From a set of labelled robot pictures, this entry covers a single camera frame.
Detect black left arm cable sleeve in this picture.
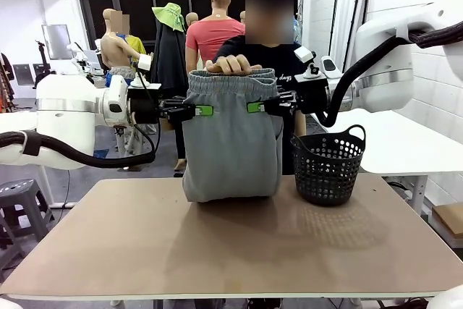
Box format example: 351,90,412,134
0,120,163,169

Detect person in yellow shirt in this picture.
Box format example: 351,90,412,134
110,12,148,71

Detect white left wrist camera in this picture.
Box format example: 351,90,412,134
136,54,153,72

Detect mannequin in black coat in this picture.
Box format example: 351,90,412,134
150,21,198,173

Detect brown cardboard box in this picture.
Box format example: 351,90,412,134
431,202,463,249

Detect black right arm cable sleeve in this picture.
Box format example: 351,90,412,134
317,21,463,130

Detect grey plastic stool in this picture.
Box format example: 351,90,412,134
0,178,56,282

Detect black arm cable sleeve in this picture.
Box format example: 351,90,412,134
317,21,463,130
0,120,163,169

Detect grey wall board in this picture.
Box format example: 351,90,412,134
41,24,72,61

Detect person's right hand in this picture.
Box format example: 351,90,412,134
205,54,262,75

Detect black tripod with small head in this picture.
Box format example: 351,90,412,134
35,40,50,77

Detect green bucket hat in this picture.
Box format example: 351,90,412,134
151,2,187,33

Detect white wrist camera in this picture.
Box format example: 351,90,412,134
293,46,315,64
136,54,153,72

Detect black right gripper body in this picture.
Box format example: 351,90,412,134
297,77,329,114

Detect mannequin in pink top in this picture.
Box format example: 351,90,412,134
185,0,247,75

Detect grey training pants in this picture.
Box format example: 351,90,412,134
181,67,284,205

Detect black perforated plastic basket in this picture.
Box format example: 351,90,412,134
289,124,367,207

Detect black lighting stand pole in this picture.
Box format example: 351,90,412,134
332,0,357,71
351,0,367,48

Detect person in black t-shirt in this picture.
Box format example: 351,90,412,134
213,0,309,177

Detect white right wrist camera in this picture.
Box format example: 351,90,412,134
293,46,315,64

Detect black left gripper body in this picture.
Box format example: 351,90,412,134
128,88,171,124

